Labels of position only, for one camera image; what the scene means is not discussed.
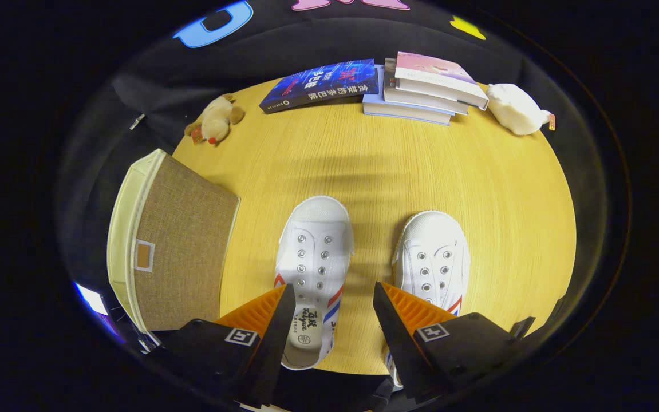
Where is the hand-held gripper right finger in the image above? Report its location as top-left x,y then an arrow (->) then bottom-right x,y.
373,280 -> 536,404

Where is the grey cover book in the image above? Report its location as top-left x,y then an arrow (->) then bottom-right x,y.
384,57 -> 470,115

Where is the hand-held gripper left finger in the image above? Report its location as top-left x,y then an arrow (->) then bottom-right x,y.
146,283 -> 297,408

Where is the dark blue book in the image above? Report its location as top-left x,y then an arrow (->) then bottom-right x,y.
259,58 -> 380,114

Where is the beige fabric storage box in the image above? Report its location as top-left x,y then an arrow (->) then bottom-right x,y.
106,149 -> 241,344

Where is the computer monitor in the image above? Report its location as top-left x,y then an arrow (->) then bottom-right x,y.
74,282 -> 109,316

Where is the white canvas shoe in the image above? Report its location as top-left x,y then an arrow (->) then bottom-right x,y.
279,196 -> 355,371
385,211 -> 471,390

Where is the light blue cover book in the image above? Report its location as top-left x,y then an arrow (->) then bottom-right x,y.
362,64 -> 455,126

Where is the white plush toy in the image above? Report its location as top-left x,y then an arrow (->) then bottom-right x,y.
486,83 -> 556,136

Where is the brown plush toy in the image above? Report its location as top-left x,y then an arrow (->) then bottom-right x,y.
184,93 -> 246,146

